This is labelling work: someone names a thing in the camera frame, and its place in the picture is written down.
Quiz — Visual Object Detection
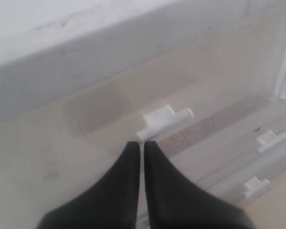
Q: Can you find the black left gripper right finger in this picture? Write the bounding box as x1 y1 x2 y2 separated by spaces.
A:
144 141 250 229

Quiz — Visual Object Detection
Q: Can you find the white plastic drawer cabinet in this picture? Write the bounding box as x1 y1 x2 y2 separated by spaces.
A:
0 0 286 229

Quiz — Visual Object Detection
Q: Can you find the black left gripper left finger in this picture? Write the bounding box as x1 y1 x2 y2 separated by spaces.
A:
37 142 140 229

